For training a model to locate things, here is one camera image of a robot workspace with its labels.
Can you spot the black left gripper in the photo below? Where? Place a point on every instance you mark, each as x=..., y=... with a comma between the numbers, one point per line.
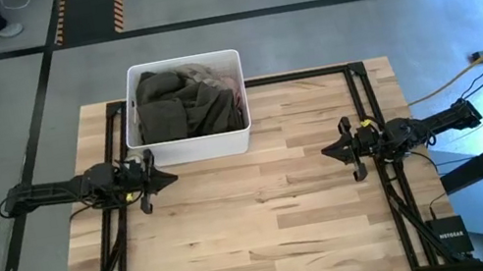
x=147, y=182

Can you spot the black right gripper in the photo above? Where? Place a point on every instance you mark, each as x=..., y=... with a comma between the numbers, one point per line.
x=362, y=144

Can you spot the dark olive-black garment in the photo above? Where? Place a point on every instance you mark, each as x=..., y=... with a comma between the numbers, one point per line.
x=164, y=121
x=212, y=110

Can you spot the light beige garment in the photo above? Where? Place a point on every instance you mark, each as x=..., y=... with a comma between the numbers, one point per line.
x=200, y=70

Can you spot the pink woven garment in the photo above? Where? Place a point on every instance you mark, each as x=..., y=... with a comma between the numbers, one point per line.
x=235, y=87

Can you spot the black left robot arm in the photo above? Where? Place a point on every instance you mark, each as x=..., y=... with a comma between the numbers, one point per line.
x=47, y=193

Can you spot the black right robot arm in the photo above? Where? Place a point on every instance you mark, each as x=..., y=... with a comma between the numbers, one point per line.
x=443, y=120

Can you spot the white plastic laundry basket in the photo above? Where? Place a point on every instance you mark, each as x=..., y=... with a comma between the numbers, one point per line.
x=194, y=150

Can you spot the person's shoe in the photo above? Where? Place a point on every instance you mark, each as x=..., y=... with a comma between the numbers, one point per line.
x=9, y=31

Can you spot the black metal table frame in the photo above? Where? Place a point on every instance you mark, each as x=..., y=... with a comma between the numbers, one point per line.
x=300, y=74

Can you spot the black Netgear network switch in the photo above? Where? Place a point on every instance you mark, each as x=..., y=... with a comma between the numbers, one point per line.
x=448, y=236

